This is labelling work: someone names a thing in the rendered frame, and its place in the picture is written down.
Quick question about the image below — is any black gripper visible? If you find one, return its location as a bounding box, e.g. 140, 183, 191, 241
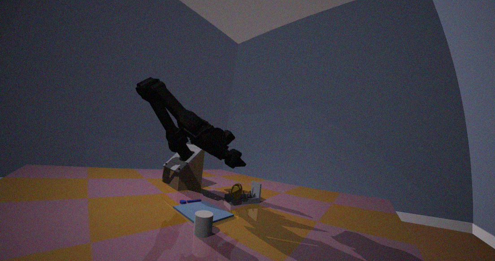
207, 145, 246, 169

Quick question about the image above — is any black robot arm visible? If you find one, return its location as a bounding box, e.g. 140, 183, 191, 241
136, 77, 235, 161

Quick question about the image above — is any dark grey cylinder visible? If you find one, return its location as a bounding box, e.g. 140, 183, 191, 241
193, 210, 213, 238

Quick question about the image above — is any dark grey dish rack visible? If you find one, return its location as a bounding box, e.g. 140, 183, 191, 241
224, 181, 262, 205

